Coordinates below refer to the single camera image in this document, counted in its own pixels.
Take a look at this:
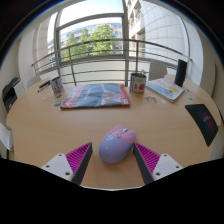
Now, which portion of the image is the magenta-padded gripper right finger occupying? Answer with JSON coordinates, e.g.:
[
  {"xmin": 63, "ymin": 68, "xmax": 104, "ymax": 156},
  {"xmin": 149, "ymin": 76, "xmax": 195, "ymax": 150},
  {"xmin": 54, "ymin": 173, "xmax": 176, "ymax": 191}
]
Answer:
[{"xmin": 132, "ymin": 142, "xmax": 184, "ymax": 186}]

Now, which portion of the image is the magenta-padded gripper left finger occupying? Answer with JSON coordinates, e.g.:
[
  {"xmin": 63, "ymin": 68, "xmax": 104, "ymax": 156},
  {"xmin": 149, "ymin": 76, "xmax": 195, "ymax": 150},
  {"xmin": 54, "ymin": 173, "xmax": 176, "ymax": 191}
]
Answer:
[{"xmin": 40, "ymin": 141, "xmax": 94, "ymax": 186}]

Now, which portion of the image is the pink and lilac computer mouse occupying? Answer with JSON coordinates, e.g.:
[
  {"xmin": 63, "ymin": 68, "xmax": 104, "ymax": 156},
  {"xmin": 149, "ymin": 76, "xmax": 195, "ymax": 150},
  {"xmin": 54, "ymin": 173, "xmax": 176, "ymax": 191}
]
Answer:
[{"xmin": 98, "ymin": 124, "xmax": 137, "ymax": 165}]

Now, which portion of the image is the black printed mouse pad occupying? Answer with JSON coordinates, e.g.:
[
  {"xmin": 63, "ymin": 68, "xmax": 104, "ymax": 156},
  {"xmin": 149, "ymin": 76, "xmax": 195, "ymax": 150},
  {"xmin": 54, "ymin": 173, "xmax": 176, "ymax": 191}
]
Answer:
[{"xmin": 184, "ymin": 103, "xmax": 219, "ymax": 148}]

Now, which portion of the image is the white chair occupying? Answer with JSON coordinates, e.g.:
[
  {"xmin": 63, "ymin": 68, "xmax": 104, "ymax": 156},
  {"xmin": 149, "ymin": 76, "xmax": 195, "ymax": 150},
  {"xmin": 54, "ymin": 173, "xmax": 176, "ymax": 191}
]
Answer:
[
  {"xmin": 25, "ymin": 75, "xmax": 43, "ymax": 89},
  {"xmin": 148, "ymin": 59, "xmax": 168, "ymax": 82},
  {"xmin": 0, "ymin": 122, "xmax": 14, "ymax": 151}
]

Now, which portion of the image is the red and blue magazine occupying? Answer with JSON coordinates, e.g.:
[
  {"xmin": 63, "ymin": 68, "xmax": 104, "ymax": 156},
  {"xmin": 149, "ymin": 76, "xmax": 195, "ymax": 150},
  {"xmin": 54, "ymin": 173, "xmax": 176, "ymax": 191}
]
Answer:
[{"xmin": 60, "ymin": 82, "xmax": 132, "ymax": 110}]

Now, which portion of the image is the light blue illustrated booklet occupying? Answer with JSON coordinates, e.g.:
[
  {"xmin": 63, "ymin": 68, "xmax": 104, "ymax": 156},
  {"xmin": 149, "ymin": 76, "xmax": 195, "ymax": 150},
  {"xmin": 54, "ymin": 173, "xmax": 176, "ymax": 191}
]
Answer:
[{"xmin": 145, "ymin": 77, "xmax": 186, "ymax": 103}]

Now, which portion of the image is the black printer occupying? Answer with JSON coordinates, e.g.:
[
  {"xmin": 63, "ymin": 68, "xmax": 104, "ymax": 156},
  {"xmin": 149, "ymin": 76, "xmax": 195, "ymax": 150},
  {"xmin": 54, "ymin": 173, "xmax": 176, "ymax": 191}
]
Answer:
[{"xmin": 1, "ymin": 76, "xmax": 22, "ymax": 113}]

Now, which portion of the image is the black tumbler bottle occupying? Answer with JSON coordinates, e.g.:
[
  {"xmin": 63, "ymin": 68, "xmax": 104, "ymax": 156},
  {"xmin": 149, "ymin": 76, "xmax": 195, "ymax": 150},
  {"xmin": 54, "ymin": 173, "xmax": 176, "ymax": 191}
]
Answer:
[{"xmin": 173, "ymin": 58, "xmax": 188, "ymax": 88}]

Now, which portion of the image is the grey metal balcony railing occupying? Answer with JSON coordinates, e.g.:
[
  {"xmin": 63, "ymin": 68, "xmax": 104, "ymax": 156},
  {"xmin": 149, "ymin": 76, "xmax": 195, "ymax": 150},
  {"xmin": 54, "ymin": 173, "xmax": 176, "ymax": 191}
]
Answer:
[{"xmin": 31, "ymin": 38, "xmax": 193, "ymax": 86}]

